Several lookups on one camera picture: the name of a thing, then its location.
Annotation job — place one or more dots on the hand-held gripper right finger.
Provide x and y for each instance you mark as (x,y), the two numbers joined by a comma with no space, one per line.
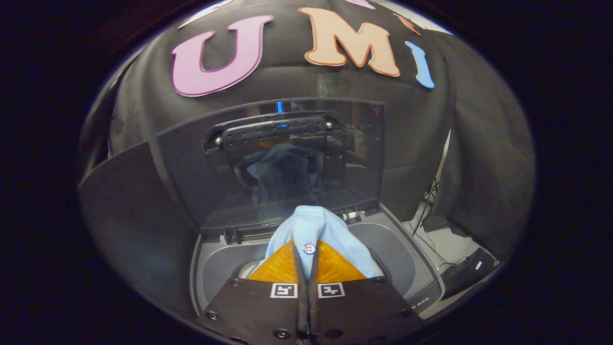
(314,306)

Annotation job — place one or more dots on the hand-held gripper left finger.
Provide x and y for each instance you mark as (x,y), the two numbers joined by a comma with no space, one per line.
(301,306)

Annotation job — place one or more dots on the light blue shirt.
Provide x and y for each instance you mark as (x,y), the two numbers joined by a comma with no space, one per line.
(316,225)

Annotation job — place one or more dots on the dark glass washing machine lid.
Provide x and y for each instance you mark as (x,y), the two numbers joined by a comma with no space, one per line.
(191,172)

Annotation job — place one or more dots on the black box on floor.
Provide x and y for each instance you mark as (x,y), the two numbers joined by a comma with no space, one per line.
(467,273)

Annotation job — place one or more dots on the beige cabinet with dark top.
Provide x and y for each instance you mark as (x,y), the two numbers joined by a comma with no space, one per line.
(129,230)

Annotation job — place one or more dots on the black backdrop cloth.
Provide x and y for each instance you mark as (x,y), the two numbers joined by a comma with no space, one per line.
(479,158)

